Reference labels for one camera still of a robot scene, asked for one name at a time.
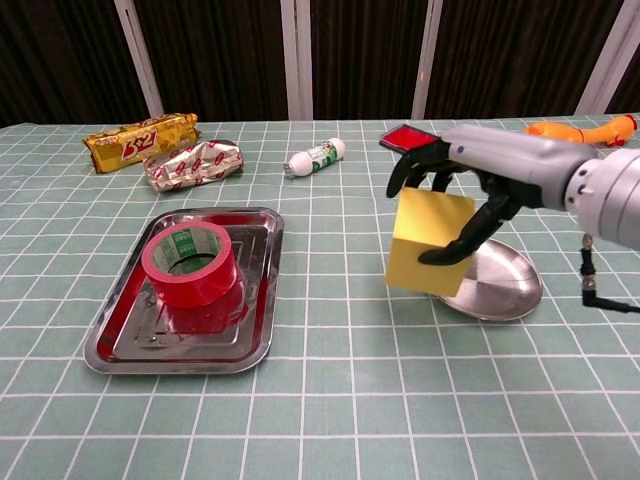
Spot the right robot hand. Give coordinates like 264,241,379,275
385,124,600,266

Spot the yellow cube block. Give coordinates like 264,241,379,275
384,187,477,296

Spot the red tape roll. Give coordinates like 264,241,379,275
140,221,246,310

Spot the orange rubber chicken toy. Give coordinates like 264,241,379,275
523,113,640,148

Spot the red ink pad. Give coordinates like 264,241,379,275
378,124,442,153

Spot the round steel plate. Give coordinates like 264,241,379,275
437,237,544,323

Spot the small white green bottle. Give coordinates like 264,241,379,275
283,139,347,179

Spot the rectangular steel tray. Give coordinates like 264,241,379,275
82,206,285,376

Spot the green checkered tablecloth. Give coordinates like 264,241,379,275
0,117,640,480

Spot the black curtain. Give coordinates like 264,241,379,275
0,0,640,129

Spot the silver red snack wrapper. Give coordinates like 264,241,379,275
142,139,246,193

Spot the gold biscuit pack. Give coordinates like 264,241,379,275
82,113,200,175

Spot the white frame post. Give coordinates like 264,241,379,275
113,0,165,117
410,0,444,120
279,0,315,121
574,0,640,115

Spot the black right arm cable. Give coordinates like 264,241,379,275
578,234,640,314

